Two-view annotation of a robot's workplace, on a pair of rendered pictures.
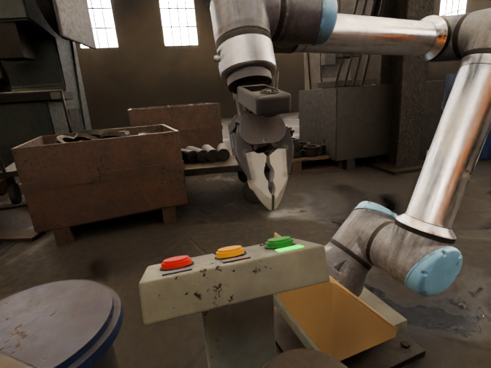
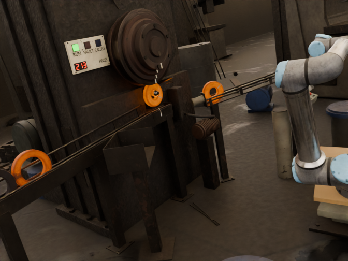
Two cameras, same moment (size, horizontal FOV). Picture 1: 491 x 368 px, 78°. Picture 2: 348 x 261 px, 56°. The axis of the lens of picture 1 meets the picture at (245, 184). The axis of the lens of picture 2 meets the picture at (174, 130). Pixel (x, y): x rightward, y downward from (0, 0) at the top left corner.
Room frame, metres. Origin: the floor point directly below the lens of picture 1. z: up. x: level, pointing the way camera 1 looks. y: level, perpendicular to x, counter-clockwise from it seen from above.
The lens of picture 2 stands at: (1.72, -1.88, 1.22)
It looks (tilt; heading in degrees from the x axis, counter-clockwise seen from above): 18 degrees down; 148
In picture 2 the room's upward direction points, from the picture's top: 11 degrees counter-clockwise
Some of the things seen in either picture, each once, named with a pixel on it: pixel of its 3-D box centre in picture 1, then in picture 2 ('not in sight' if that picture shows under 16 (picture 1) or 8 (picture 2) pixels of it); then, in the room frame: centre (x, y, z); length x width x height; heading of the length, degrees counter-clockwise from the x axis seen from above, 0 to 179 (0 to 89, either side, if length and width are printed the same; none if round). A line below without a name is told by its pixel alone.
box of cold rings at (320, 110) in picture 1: (363, 120); not in sight; (3.54, -1.42, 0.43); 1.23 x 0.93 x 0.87; 102
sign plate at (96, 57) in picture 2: not in sight; (88, 54); (-0.18, -1.17, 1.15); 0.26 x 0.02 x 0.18; 104
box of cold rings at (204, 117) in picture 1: (175, 135); not in sight; (3.89, 0.84, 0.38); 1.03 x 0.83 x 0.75; 107
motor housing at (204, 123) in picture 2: not in sight; (209, 152); (-0.11, -0.46, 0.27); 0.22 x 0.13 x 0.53; 104
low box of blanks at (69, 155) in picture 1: (112, 174); not in sight; (2.16, 0.97, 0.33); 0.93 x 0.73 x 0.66; 111
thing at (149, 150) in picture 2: not in sight; (143, 198); (0.22, -1.22, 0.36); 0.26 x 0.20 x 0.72; 139
